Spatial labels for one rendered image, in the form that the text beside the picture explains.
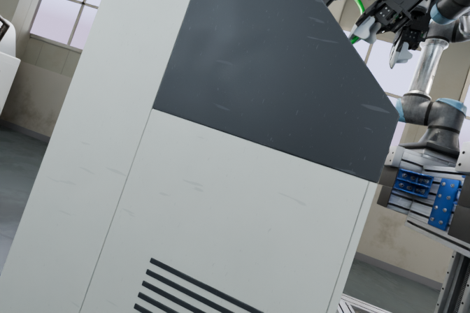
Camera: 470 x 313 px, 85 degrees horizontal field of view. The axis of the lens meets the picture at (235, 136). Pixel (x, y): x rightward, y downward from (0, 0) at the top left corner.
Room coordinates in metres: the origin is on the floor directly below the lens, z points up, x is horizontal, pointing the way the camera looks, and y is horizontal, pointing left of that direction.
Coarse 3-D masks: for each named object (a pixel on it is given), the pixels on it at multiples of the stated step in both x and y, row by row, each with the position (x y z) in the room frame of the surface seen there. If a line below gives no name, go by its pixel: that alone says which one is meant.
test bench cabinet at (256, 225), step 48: (144, 144) 0.68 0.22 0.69; (192, 144) 0.65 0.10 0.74; (240, 144) 0.63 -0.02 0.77; (144, 192) 0.67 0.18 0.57; (192, 192) 0.65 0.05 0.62; (240, 192) 0.62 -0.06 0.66; (288, 192) 0.60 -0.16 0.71; (336, 192) 0.57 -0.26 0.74; (144, 240) 0.66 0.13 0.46; (192, 240) 0.64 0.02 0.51; (240, 240) 0.61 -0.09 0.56; (288, 240) 0.59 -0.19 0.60; (336, 240) 0.57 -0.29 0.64; (96, 288) 0.68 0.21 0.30; (144, 288) 0.65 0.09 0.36; (192, 288) 0.63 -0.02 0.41; (240, 288) 0.60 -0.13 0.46; (288, 288) 0.58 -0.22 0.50; (336, 288) 0.56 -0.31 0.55
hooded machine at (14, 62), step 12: (0, 24) 2.86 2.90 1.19; (12, 24) 3.03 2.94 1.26; (12, 36) 2.99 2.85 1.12; (0, 48) 2.87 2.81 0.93; (12, 48) 3.00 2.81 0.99; (0, 60) 2.85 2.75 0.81; (12, 60) 2.97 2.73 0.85; (0, 72) 2.89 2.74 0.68; (12, 72) 3.01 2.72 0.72; (0, 84) 2.93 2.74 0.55; (0, 96) 2.98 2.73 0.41; (0, 108) 3.03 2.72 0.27
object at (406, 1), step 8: (376, 0) 0.71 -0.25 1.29; (384, 0) 0.70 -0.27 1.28; (392, 0) 0.68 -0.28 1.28; (400, 0) 0.68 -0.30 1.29; (408, 0) 0.66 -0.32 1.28; (416, 0) 0.65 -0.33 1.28; (376, 8) 0.71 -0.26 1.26; (384, 8) 0.70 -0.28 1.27; (392, 8) 0.68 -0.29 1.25; (400, 8) 0.66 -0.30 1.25; (408, 8) 0.66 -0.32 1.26; (376, 16) 0.72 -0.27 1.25; (384, 16) 0.70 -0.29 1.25; (392, 16) 0.69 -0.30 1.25; (400, 16) 0.69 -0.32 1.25; (408, 16) 0.69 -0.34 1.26; (384, 24) 0.71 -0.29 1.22; (392, 24) 0.71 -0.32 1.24; (400, 24) 0.71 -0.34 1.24
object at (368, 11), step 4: (372, 4) 0.71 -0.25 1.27; (376, 4) 0.70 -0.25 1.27; (368, 8) 0.71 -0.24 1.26; (372, 8) 0.71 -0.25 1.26; (364, 12) 0.72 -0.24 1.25; (368, 12) 0.71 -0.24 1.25; (372, 12) 0.72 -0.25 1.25; (360, 16) 0.73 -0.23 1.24; (364, 16) 0.72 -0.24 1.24; (368, 16) 0.72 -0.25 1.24; (360, 20) 0.74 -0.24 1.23; (356, 24) 0.75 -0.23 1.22
